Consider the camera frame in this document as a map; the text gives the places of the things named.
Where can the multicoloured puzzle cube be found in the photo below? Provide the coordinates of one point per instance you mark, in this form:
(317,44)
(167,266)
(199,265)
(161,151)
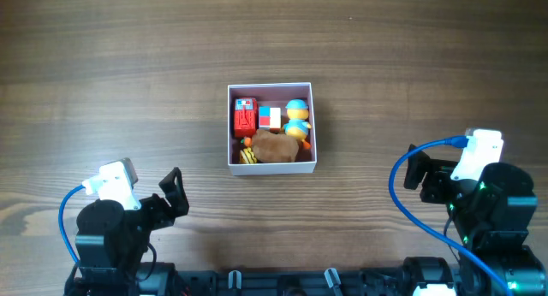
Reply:
(270,118)

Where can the red toy truck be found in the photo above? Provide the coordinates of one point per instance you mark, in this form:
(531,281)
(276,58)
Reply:
(245,117)

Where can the orange duck toy blue hat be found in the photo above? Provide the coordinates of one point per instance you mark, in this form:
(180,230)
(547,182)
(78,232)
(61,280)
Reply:
(297,126)

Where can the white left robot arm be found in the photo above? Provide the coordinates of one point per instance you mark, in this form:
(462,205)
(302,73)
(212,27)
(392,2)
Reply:
(115,253)

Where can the brown plush capybara toy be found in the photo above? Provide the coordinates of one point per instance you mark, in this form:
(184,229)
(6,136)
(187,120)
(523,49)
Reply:
(272,147)

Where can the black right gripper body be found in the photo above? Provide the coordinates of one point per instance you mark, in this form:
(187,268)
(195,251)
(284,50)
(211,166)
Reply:
(437,187)

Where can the yellow round fan toy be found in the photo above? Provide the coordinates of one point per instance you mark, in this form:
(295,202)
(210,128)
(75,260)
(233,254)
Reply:
(247,156)

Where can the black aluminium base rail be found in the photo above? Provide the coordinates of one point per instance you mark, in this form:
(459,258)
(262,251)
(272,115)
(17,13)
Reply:
(365,282)

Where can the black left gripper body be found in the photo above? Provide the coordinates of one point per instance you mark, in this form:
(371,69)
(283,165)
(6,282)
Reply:
(155,214)

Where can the white box pink interior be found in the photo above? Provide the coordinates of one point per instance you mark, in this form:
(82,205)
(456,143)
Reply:
(273,95)

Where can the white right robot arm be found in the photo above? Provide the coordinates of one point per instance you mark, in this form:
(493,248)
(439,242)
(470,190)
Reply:
(490,203)

